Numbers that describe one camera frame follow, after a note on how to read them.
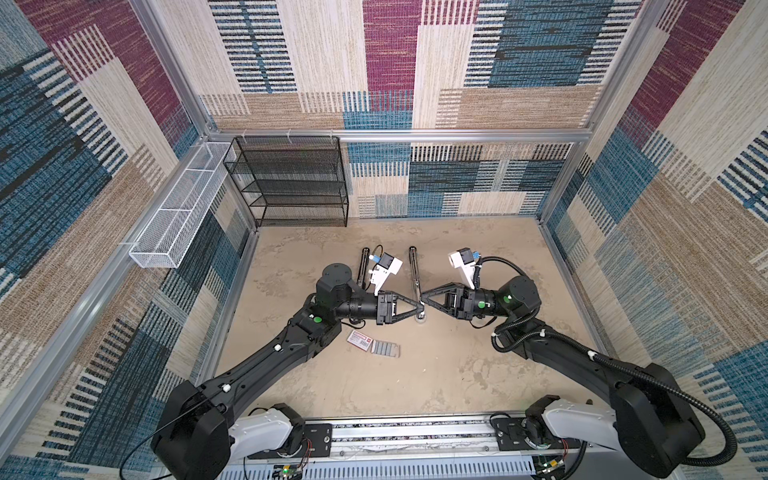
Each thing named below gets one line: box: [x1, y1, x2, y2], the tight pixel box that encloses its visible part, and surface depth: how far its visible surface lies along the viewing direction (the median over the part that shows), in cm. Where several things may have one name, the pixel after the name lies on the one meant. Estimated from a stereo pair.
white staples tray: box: [370, 339, 401, 358], surface depth 89 cm
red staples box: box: [346, 330, 373, 352], surface depth 91 cm
